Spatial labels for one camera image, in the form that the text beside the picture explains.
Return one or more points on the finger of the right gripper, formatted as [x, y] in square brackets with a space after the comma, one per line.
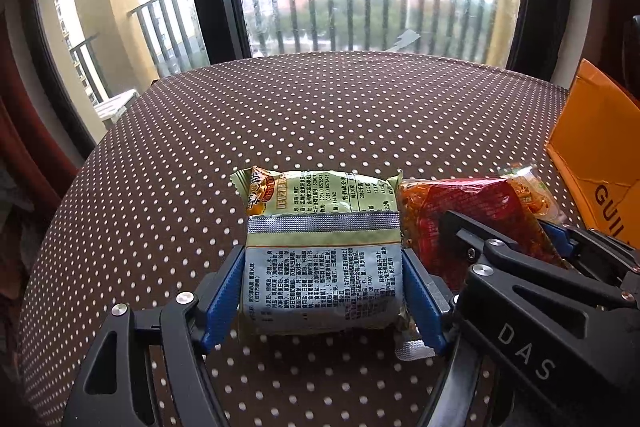
[583, 265]

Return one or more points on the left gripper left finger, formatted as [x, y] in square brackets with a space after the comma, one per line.
[114, 386]

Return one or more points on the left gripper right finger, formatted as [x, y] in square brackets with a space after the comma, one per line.
[570, 338]

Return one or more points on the red spicy snack packet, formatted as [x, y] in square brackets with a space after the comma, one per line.
[491, 202]

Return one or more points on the green snack packet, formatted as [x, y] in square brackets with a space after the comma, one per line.
[322, 251]

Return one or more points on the small yellow wrapped pastry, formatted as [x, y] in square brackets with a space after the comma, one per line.
[534, 193]

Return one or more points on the orange cardboard box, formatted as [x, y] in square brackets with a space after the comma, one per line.
[595, 146]

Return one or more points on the brown polka dot tablecloth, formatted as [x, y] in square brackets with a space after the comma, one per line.
[153, 210]

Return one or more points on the dark red left curtain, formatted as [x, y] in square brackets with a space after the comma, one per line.
[36, 163]

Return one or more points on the white air conditioner unit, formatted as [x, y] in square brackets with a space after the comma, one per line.
[112, 109]

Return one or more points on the balcony metal railing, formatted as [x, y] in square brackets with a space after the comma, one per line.
[463, 29]

